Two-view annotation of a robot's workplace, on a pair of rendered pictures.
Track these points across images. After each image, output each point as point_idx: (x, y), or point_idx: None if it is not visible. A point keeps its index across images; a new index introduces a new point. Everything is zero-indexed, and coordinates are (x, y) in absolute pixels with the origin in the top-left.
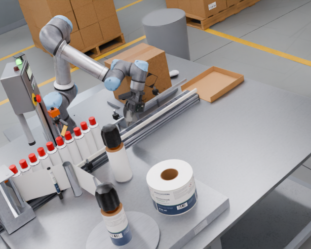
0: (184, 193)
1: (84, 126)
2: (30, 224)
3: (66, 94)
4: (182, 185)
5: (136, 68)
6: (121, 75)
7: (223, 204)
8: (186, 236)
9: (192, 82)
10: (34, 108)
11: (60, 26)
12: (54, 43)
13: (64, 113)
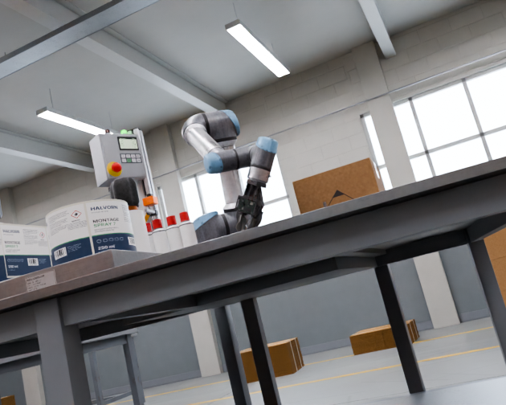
0: (62, 226)
1: (167, 220)
2: None
3: (229, 216)
4: (59, 208)
5: (255, 147)
6: (229, 154)
7: (98, 258)
8: (10, 285)
9: None
10: (107, 177)
11: (210, 115)
12: (185, 125)
13: (210, 235)
